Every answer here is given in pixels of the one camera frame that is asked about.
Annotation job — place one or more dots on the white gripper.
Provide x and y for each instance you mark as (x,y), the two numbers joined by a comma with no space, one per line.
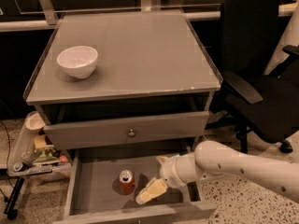
(168,172)

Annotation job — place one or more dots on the red coke can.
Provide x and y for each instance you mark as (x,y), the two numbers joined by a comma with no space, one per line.
(126,182)

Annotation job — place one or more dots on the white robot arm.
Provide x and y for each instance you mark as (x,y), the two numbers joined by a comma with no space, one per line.
(211,159)

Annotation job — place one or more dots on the round metal drawer knob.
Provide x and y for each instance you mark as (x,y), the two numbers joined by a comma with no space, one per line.
(131,133)

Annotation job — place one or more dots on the grey open middle drawer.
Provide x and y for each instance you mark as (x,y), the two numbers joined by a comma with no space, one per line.
(94,195)

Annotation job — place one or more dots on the grey upper drawer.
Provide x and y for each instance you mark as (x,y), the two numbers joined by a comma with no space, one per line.
(110,132)

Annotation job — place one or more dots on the grey drawer cabinet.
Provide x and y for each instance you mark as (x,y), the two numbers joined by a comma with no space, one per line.
(148,65)

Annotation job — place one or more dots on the black office chair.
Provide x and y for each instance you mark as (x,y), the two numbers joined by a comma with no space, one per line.
(252,100)

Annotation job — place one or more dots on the clear tray of snacks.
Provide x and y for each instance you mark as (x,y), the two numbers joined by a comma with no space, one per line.
(34,155)

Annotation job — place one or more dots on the white ceramic bowl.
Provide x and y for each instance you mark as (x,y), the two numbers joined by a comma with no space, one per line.
(78,61)

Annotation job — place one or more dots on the black tray stand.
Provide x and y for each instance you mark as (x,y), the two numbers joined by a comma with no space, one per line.
(10,210)

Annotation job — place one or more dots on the silver metal rail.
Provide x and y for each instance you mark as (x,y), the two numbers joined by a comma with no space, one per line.
(27,15)

